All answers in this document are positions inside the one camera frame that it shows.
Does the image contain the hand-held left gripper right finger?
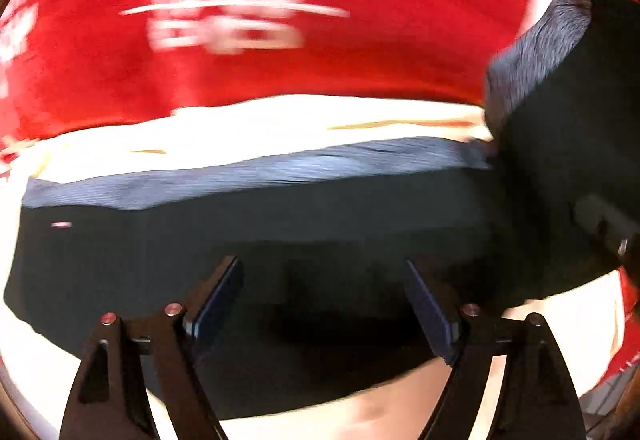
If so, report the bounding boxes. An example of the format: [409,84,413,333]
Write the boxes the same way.
[404,259,587,440]

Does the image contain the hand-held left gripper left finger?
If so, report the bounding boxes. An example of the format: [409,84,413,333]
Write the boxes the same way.
[59,255,246,440]

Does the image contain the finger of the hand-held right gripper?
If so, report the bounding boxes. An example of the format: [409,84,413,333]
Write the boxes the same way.
[571,194,640,271]

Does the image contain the black pants with patterned stripes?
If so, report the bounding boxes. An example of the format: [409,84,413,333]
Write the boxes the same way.
[2,0,640,421]

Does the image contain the red printed blanket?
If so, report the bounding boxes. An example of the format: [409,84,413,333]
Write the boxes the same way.
[0,0,640,396]

